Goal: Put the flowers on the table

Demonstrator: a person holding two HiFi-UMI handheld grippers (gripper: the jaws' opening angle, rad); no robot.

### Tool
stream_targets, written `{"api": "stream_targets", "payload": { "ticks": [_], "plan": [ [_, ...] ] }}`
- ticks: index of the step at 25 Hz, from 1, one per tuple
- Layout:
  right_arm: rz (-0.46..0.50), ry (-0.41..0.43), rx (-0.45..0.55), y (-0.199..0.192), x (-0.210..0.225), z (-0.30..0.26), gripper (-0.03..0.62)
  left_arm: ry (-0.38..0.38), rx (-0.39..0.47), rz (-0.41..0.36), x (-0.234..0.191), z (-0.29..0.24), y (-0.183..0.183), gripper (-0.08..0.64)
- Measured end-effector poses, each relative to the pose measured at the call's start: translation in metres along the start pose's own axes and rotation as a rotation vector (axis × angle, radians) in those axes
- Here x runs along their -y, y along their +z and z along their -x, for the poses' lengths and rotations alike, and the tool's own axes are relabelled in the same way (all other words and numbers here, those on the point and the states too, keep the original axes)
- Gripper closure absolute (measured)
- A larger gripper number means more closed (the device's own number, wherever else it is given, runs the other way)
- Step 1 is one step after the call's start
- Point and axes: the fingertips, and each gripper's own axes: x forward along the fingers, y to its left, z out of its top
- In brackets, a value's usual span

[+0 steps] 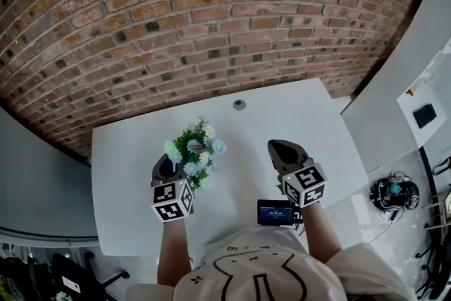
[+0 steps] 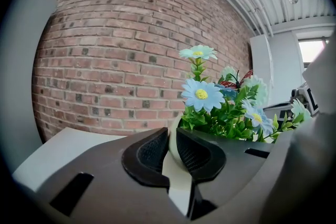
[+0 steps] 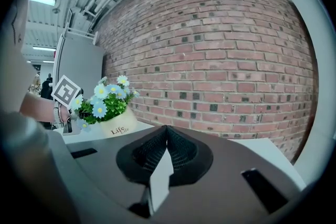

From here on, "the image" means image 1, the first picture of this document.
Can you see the white table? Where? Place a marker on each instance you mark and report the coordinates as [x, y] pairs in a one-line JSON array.
[[282, 116]]

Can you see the white printed shirt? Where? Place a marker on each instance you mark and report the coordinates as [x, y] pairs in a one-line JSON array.
[[275, 268]]

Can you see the white partition panel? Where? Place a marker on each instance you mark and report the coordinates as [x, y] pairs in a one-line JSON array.
[[398, 56]]

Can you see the black office chair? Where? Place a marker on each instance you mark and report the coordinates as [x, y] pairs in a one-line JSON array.
[[70, 271]]

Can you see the white card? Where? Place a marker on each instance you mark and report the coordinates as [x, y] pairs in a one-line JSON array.
[[73, 284]]

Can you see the blue and white flowers bunch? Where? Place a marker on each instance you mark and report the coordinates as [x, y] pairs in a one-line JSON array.
[[194, 148]]

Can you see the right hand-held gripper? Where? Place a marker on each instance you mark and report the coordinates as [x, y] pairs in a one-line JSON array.
[[304, 183]]

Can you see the black device with screen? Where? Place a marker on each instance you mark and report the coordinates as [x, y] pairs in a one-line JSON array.
[[275, 212]]

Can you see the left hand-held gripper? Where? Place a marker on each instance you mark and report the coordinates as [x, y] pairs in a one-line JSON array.
[[171, 202]]

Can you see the black square pad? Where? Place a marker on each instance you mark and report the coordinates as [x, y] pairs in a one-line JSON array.
[[425, 115]]

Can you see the person's left forearm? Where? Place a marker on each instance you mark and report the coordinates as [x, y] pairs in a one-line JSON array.
[[173, 250]]

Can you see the person's right forearm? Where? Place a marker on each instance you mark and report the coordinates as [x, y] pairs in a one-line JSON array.
[[319, 232]]

